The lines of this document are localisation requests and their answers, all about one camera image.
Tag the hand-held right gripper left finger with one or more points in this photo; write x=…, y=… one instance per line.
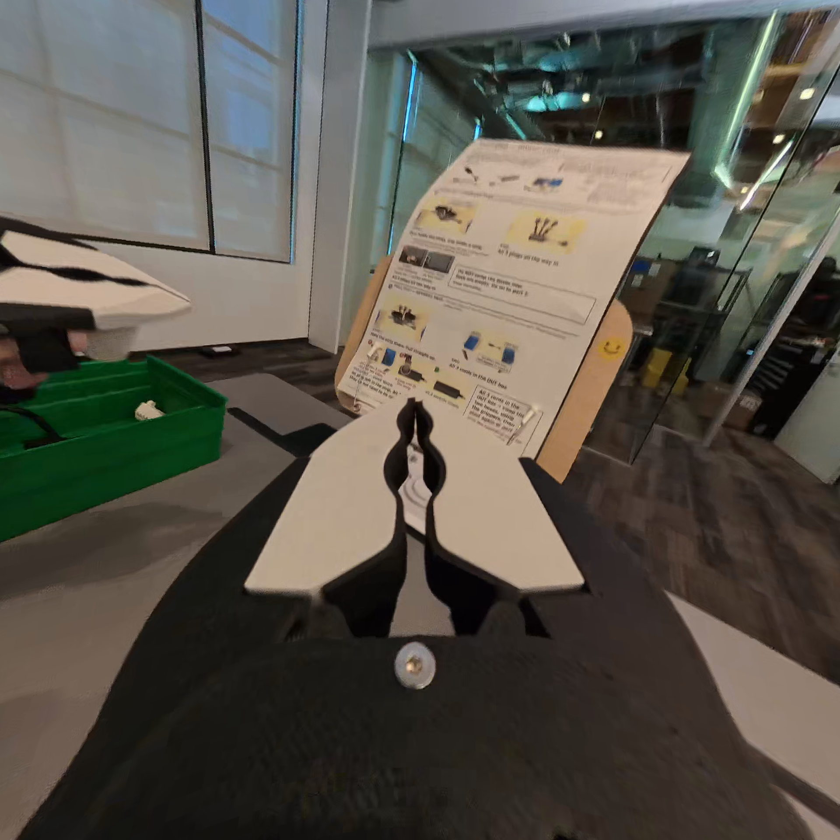
x=334, y=512

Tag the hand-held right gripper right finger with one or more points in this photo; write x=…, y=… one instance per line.
x=499, y=525

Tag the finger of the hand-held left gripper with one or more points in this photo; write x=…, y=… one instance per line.
x=59, y=253
x=98, y=302

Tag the green plastic tray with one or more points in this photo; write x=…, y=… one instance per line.
x=118, y=453

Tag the person's left hand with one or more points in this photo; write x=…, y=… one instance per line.
x=16, y=375

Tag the small white adapter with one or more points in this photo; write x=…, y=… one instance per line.
x=148, y=411

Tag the black floor outlet box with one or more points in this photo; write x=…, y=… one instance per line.
x=218, y=352

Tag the white window blind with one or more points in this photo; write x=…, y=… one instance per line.
x=98, y=118
x=253, y=131

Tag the wooden display board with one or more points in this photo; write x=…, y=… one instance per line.
x=590, y=400

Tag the yellow smiley sticker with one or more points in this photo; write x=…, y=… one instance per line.
x=611, y=348

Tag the yellow container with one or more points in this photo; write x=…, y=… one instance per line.
x=659, y=374

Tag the printed instruction sheet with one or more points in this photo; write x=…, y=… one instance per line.
x=512, y=282

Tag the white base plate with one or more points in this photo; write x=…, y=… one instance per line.
x=417, y=499

